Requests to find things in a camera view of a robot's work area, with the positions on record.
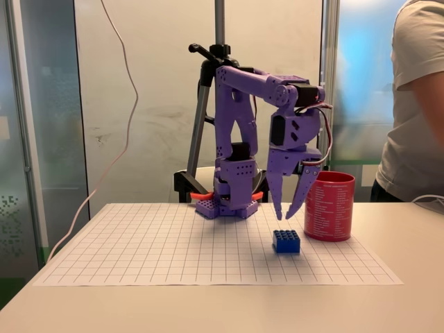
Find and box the blue toy brick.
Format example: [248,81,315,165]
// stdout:
[272,229,302,255]

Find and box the red cup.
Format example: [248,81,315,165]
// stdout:
[303,171,356,243]

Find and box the black orange table clamp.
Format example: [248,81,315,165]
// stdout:
[173,169,216,204]
[251,169,275,204]

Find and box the person in grey t-shirt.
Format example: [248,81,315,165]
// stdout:
[369,0,444,204]

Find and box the white grid paper sheet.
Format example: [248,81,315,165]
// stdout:
[33,203,405,287]

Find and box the grey black tripod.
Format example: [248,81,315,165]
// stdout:
[187,0,256,174]

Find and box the white cable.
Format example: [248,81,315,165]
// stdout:
[411,193,444,211]

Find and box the grey metal frame post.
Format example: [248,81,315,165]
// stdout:
[5,0,49,268]
[317,0,341,171]

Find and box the pink cable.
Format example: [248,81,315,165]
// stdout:
[46,0,139,263]

